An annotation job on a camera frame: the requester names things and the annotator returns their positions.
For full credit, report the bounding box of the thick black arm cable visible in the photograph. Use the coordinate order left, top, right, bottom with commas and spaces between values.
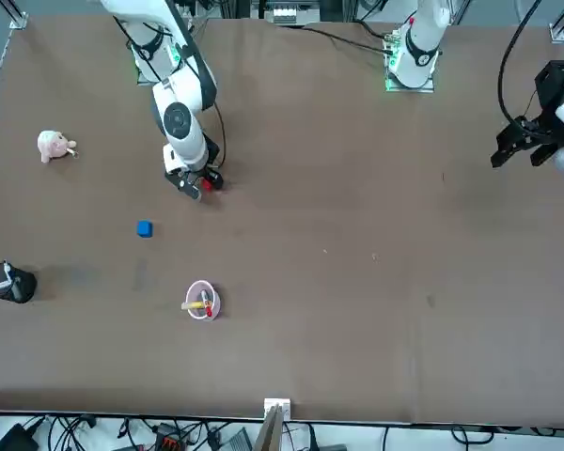
496, 0, 545, 124

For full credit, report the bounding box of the grey power strip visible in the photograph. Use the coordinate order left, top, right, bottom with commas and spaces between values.
271, 3, 297, 24

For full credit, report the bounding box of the white label plate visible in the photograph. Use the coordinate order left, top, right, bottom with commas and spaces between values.
263, 397, 293, 420

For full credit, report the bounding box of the black mesh pen cup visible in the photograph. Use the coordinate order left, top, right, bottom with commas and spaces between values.
0, 261, 38, 304

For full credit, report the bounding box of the grey metal bar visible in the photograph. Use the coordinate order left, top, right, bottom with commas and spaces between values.
252, 403, 286, 451

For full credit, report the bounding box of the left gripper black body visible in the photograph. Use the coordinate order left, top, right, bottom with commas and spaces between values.
513, 59, 564, 148

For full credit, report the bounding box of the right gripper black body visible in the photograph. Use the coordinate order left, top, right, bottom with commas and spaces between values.
182, 135, 224, 179

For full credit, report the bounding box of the black box adapter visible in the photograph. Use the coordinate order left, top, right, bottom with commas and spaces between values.
0, 422, 39, 451

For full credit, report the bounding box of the pink plush toy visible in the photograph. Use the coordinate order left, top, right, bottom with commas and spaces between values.
37, 130, 80, 164

